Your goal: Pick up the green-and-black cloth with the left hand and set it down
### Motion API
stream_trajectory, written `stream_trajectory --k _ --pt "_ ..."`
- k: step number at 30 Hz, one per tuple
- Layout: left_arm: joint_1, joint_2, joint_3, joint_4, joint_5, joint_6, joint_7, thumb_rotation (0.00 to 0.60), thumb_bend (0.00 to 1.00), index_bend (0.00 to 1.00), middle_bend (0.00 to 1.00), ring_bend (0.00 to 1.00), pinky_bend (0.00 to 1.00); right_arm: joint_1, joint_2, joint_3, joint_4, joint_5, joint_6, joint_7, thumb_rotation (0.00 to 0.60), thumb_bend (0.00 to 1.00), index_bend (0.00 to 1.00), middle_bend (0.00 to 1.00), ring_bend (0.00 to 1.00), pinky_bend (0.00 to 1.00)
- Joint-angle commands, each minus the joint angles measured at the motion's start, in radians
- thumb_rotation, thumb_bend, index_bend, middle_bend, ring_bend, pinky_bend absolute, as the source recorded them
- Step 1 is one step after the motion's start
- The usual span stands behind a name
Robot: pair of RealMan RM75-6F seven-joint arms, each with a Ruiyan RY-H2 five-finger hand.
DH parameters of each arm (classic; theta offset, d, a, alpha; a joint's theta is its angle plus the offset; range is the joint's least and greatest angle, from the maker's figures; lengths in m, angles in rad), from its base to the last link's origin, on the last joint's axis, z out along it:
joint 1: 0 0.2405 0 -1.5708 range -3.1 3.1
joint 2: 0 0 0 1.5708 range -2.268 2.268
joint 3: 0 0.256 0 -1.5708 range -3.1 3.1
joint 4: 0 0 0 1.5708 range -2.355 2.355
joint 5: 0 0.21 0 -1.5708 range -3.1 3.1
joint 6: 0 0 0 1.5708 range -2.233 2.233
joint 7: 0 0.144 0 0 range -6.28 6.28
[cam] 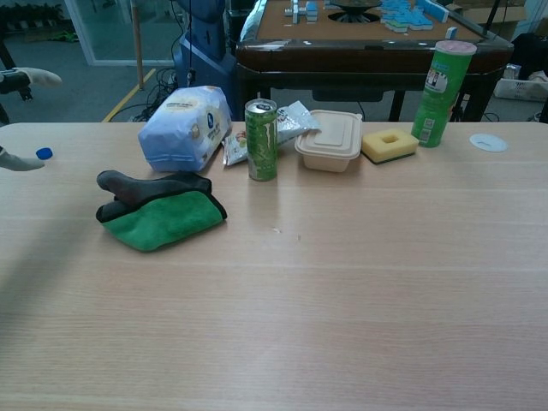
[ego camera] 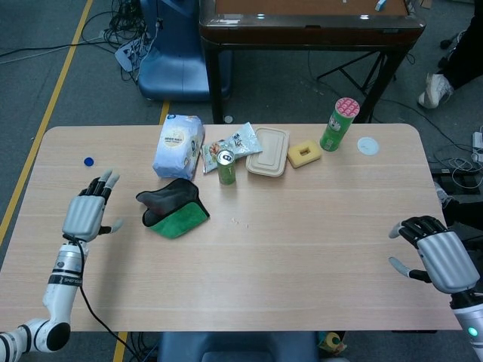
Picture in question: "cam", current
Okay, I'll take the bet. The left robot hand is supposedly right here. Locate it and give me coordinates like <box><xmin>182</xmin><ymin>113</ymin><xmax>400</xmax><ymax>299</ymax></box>
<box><xmin>0</xmin><ymin>66</ymin><xmax>63</xmax><ymax>172</ymax></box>

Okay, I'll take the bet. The green and black microfiber cloth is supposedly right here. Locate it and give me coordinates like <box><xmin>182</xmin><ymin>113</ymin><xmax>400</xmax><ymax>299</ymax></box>
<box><xmin>94</xmin><ymin>170</ymin><xmax>228</xmax><ymax>253</ymax></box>

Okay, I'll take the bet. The black table leg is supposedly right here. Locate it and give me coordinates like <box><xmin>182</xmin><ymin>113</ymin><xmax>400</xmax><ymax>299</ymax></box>
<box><xmin>0</xmin><ymin>42</ymin><xmax>33</xmax><ymax>102</ymax></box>

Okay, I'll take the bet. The wooden pole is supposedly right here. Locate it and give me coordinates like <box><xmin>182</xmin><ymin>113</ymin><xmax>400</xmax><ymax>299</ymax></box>
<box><xmin>131</xmin><ymin>3</ymin><xmax>145</xmax><ymax>91</ymax></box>

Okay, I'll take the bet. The white tissue pack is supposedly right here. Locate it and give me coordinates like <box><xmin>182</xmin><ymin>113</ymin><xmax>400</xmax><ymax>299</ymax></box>
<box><xmin>136</xmin><ymin>85</ymin><xmax>234</xmax><ymax>173</ymax></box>

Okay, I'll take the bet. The nut picture snack bag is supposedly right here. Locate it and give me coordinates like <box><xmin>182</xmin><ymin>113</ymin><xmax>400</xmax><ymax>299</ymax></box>
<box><xmin>221</xmin><ymin>129</ymin><xmax>250</xmax><ymax>169</ymax></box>

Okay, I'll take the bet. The green energy drink can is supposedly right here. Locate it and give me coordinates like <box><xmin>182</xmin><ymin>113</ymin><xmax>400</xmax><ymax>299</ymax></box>
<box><xmin>244</xmin><ymin>98</ymin><xmax>279</xmax><ymax>182</ymax></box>

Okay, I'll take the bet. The silver foil snack bag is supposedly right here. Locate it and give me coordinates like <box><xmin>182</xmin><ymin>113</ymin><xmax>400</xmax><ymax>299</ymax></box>
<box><xmin>276</xmin><ymin>100</ymin><xmax>322</xmax><ymax>149</ymax></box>

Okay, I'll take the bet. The beige lidded food container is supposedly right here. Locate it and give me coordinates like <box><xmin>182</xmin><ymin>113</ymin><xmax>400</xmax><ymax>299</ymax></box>
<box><xmin>294</xmin><ymin>109</ymin><xmax>364</xmax><ymax>174</ymax></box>

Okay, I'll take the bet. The dark brown mahjong table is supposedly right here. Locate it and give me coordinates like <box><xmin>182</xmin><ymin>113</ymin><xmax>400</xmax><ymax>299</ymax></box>
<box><xmin>235</xmin><ymin>0</ymin><xmax>515</xmax><ymax>123</ymax></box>

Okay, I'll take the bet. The yellow sponge with hole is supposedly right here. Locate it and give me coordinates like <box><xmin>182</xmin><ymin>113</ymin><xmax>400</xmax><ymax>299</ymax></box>
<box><xmin>360</xmin><ymin>129</ymin><xmax>420</xmax><ymax>166</ymax></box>

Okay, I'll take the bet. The green chips tube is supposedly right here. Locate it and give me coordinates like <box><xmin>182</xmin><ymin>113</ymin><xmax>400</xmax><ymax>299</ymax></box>
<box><xmin>410</xmin><ymin>40</ymin><xmax>478</xmax><ymax>149</ymax></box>

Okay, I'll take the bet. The white round table grommet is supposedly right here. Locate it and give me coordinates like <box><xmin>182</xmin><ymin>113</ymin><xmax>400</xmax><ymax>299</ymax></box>
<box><xmin>468</xmin><ymin>133</ymin><xmax>509</xmax><ymax>152</ymax></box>

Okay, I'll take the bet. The white bag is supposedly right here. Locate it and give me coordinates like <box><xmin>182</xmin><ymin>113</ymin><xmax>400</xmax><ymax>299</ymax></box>
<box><xmin>494</xmin><ymin>63</ymin><xmax>548</xmax><ymax>103</ymax></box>

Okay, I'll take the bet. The person in black trousers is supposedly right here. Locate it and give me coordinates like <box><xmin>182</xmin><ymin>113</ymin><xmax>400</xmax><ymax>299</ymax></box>
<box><xmin>511</xmin><ymin>33</ymin><xmax>548</xmax><ymax>82</ymax></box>

